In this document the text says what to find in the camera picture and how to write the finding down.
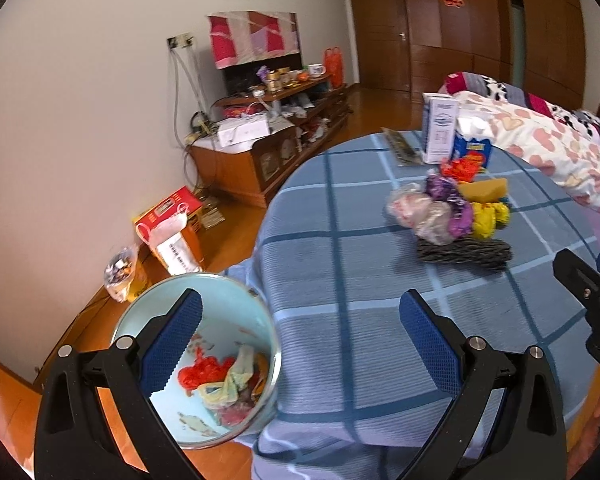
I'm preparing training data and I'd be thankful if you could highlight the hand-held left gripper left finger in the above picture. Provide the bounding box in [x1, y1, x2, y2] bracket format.
[34, 288, 202, 480]

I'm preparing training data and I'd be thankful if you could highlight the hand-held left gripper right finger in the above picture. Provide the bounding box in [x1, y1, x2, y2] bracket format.
[399, 289, 567, 480]

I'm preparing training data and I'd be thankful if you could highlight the red plastic rope bundle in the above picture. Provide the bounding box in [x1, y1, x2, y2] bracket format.
[179, 347, 236, 393]

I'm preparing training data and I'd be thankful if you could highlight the light blue bin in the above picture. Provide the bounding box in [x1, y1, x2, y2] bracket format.
[111, 272, 282, 451]

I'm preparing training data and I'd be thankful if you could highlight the yellow green plastic bag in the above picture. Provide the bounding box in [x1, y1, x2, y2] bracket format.
[197, 345, 261, 408]

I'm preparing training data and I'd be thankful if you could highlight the red plastic bag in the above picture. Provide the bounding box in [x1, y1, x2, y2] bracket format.
[215, 400, 261, 428]

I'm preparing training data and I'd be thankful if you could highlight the orange paper wrapper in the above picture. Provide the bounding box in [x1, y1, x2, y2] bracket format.
[252, 355, 271, 396]

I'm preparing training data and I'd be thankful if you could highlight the dark striped cloth bundle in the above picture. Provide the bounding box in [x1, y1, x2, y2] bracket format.
[416, 237, 513, 273]

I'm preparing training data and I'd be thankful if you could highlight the yellow foil wrapper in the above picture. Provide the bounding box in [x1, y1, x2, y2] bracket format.
[472, 201, 511, 238]

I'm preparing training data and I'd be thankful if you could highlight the clear plastic bag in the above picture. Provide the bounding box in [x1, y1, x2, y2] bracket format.
[415, 200, 453, 246]

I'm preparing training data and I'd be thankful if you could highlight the purple foil wrapper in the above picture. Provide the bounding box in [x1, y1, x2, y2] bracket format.
[426, 174, 462, 202]
[447, 200, 476, 237]

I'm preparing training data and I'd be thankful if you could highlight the yellow sponge block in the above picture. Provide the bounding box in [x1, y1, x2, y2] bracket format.
[457, 177, 510, 204]

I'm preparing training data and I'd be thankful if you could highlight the pink tinted plastic bag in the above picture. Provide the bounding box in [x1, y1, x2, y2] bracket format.
[386, 182, 433, 228]

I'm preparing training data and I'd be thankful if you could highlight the red orange blue foil wrapper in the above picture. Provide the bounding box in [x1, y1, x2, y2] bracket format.
[440, 156, 482, 184]

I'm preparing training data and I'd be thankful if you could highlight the clear bag of candies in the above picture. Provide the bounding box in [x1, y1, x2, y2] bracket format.
[103, 245, 141, 303]

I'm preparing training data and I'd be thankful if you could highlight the blue checked tablecloth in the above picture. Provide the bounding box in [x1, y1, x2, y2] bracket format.
[220, 130, 600, 480]

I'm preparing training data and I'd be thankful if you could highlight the red cardboard box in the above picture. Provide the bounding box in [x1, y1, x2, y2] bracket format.
[132, 186, 206, 277]

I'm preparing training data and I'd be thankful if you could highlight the blue white gable carton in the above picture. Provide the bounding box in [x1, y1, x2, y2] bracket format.
[450, 116, 496, 173]

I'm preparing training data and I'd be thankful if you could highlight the wooden television cabinet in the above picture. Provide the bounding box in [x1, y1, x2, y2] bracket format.
[187, 74, 353, 209]

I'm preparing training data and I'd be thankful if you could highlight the flat dark foil packet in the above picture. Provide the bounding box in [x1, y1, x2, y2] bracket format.
[381, 128, 426, 167]

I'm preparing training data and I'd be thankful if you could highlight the tall white milk carton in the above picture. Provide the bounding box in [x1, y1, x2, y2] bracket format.
[421, 93, 460, 164]

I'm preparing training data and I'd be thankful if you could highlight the white flat box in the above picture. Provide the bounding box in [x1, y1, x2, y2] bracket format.
[216, 114, 272, 148]

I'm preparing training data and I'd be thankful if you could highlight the brown wooden wardrobe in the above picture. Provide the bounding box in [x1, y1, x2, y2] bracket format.
[400, 0, 593, 111]

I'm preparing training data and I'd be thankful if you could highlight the black television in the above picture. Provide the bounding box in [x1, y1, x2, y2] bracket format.
[221, 12, 306, 97]

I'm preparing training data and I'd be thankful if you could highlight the orange red bag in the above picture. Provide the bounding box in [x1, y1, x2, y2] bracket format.
[322, 46, 343, 89]

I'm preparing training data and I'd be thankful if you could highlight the television with red cloth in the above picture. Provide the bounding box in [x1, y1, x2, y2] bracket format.
[207, 11, 301, 69]

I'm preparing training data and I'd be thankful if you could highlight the brown wooden door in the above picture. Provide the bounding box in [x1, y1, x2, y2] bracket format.
[345, 0, 412, 93]

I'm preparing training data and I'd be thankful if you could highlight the black coiled cable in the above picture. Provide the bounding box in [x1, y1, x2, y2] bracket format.
[190, 110, 213, 136]

